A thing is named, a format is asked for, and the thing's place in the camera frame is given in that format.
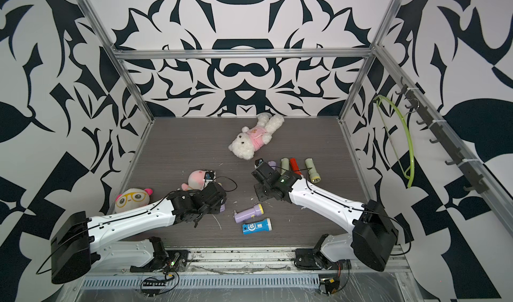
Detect white teddy bear pink shirt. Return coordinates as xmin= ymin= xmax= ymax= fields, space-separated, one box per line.
xmin=228 ymin=113 xmax=285 ymax=160

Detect black hook rack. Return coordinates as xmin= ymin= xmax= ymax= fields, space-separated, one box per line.
xmin=397 ymin=80 xmax=490 ymax=195

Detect panda plush pink striped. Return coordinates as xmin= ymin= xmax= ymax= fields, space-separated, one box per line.
xmin=114 ymin=188 xmax=153 ymax=214

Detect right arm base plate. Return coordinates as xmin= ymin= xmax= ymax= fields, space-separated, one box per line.
xmin=294 ymin=249 xmax=352 ymax=271

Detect black connector left cable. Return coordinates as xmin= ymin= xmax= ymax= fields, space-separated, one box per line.
xmin=139 ymin=277 xmax=169 ymax=297

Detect green hoop on wall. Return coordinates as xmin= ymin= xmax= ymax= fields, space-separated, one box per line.
xmin=373 ymin=95 xmax=415 ymax=189

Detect blue flashlight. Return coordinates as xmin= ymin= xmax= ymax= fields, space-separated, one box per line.
xmin=242 ymin=218 xmax=273 ymax=235

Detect black connector right cable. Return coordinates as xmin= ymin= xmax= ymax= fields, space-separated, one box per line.
xmin=318 ymin=277 xmax=341 ymax=295

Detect pink striped plush pig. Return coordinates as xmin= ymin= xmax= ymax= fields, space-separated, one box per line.
xmin=181 ymin=170 xmax=209 ymax=191

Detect black connector cable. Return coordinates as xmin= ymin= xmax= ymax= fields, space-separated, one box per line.
xmin=318 ymin=277 xmax=341 ymax=295
xmin=139 ymin=277 xmax=169 ymax=297

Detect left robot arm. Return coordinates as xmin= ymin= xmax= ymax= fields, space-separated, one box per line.
xmin=49 ymin=182 xmax=227 ymax=285

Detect green flashlight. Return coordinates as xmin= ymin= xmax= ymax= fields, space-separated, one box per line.
xmin=280 ymin=158 xmax=290 ymax=175
xmin=305 ymin=158 xmax=321 ymax=184

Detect purple flashlight sideways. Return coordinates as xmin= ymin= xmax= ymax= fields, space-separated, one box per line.
xmin=234 ymin=204 xmax=264 ymax=223

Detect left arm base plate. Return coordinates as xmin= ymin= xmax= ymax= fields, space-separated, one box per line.
xmin=130 ymin=250 xmax=190 ymax=273

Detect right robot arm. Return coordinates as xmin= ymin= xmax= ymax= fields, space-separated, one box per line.
xmin=252 ymin=159 xmax=399 ymax=271

